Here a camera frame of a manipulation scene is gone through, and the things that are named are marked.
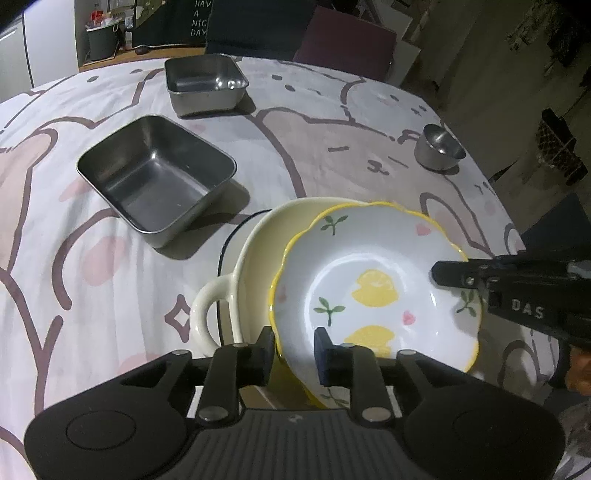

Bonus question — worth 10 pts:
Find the wood-top cabinet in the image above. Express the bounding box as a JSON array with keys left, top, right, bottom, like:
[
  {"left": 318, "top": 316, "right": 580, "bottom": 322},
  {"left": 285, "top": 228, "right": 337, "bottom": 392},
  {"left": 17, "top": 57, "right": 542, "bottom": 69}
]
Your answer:
[{"left": 78, "top": 45, "right": 206, "bottom": 72}]

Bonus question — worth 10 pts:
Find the purple chair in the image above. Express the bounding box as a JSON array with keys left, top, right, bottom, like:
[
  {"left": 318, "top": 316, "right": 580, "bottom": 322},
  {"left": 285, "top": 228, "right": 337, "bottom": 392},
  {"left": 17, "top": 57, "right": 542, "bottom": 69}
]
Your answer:
[{"left": 293, "top": 6, "right": 398, "bottom": 84}]

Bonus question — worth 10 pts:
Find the yellow-rimmed flower-shaped bowl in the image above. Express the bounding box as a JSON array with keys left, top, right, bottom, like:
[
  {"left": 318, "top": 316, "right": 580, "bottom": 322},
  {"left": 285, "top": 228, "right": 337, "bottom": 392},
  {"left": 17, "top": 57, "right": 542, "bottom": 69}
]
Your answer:
[{"left": 270, "top": 201, "right": 485, "bottom": 409}]

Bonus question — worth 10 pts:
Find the grey trash bin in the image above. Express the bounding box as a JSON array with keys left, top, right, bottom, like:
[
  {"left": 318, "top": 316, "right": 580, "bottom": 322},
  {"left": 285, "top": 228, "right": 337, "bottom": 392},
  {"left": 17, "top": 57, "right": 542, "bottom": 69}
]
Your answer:
[{"left": 86, "top": 23, "right": 122, "bottom": 61}]

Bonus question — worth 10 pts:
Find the square white plate dark rim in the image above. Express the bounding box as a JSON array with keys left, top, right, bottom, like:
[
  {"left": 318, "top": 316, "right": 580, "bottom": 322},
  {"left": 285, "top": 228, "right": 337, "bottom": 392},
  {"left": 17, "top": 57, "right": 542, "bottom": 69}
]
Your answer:
[{"left": 219, "top": 210, "right": 278, "bottom": 352}]

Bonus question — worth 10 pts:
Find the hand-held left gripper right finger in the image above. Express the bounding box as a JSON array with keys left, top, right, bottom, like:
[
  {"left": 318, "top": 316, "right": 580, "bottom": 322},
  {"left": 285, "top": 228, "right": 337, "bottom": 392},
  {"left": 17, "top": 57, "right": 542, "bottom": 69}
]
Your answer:
[{"left": 313, "top": 327, "right": 485, "bottom": 423}]

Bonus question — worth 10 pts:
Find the round steel bowl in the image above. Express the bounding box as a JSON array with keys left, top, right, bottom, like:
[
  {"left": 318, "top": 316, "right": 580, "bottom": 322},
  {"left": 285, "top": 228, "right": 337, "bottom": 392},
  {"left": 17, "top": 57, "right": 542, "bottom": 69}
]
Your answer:
[{"left": 414, "top": 124, "right": 467, "bottom": 172}]

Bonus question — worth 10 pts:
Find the black sign board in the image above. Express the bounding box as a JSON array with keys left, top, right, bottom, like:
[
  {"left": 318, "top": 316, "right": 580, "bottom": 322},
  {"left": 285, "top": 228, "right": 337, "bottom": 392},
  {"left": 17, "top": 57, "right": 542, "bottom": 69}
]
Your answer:
[{"left": 134, "top": 0, "right": 208, "bottom": 47}]

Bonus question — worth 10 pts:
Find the mesh laundry basket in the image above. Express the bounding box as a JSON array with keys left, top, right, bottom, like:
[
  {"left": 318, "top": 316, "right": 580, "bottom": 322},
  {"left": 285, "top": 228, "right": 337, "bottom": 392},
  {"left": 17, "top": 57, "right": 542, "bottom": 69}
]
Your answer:
[{"left": 536, "top": 108, "right": 589, "bottom": 185}]

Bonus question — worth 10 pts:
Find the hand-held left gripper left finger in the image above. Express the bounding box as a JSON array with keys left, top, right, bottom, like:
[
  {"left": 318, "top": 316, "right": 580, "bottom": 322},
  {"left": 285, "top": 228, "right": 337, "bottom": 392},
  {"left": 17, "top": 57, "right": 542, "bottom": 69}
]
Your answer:
[{"left": 121, "top": 326, "right": 277, "bottom": 423}]

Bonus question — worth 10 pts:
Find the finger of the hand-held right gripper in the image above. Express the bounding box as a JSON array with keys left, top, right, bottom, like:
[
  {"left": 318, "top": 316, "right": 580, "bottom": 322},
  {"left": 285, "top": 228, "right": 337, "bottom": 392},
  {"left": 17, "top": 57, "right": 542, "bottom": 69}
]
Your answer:
[{"left": 430, "top": 257, "right": 502, "bottom": 291}]

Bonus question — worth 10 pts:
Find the white appliance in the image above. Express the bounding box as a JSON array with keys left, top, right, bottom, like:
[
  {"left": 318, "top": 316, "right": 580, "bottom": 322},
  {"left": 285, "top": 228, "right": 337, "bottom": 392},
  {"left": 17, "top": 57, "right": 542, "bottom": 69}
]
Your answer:
[{"left": 0, "top": 0, "right": 79, "bottom": 88}]

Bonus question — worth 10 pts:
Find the person's right hand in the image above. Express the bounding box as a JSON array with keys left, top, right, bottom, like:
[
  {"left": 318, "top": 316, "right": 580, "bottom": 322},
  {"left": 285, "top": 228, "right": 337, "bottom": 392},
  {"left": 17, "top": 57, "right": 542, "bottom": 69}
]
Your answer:
[{"left": 566, "top": 347, "right": 591, "bottom": 391}]

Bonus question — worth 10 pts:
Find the cream bowl with handle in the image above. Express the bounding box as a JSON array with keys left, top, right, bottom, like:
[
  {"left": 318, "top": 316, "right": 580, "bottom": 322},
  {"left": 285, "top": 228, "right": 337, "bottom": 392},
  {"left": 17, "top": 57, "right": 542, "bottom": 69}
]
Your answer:
[{"left": 189, "top": 196, "right": 365, "bottom": 409}]

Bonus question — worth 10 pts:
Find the rectangular steel container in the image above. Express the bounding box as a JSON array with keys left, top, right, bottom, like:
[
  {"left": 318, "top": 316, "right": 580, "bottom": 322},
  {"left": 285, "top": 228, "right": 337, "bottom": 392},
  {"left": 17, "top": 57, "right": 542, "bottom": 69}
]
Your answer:
[
  {"left": 164, "top": 54, "right": 249, "bottom": 117},
  {"left": 76, "top": 115, "right": 238, "bottom": 249}
]

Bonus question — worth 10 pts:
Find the printed cartoon tablecloth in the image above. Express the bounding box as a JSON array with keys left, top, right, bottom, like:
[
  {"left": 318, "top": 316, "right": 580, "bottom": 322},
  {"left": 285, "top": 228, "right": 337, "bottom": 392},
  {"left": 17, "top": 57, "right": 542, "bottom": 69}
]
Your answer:
[{"left": 0, "top": 55, "right": 568, "bottom": 480}]

